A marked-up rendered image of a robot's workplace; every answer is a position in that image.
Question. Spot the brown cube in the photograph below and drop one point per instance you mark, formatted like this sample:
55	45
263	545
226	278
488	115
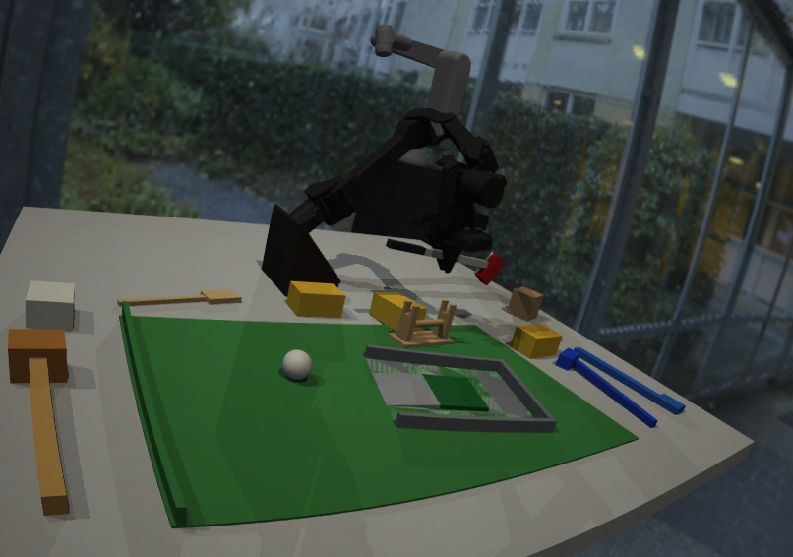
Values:
525	303

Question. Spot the brown wooden mallet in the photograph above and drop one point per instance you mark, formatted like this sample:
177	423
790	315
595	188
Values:
39	357

